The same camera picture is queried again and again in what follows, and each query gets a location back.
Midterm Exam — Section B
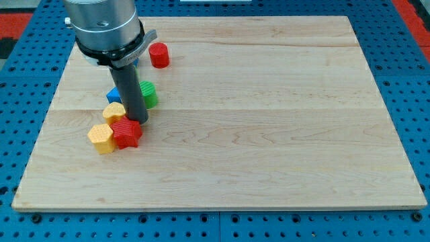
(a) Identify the yellow heart block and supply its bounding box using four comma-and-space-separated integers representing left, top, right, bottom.
102, 102, 126, 125

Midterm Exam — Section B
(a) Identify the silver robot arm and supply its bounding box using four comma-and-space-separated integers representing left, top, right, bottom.
63, 0, 157, 69

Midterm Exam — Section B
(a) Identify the red star block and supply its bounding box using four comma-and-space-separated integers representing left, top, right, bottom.
110, 116, 142, 149

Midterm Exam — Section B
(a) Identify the wooden board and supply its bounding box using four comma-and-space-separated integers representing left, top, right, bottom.
12, 16, 427, 212

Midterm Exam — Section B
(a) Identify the green cylinder block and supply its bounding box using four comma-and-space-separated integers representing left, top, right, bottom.
139, 81, 159, 109

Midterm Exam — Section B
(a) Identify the red cylinder block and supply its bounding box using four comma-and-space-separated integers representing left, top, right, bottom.
148, 42, 170, 69

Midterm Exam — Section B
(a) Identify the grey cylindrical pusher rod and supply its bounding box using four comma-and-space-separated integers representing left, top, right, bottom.
110, 64, 148, 125

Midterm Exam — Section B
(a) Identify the blue cube block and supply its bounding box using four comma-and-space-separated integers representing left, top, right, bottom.
106, 87, 122, 103

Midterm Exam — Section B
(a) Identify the yellow hexagon block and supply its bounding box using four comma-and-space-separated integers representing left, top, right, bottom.
87, 124, 116, 154

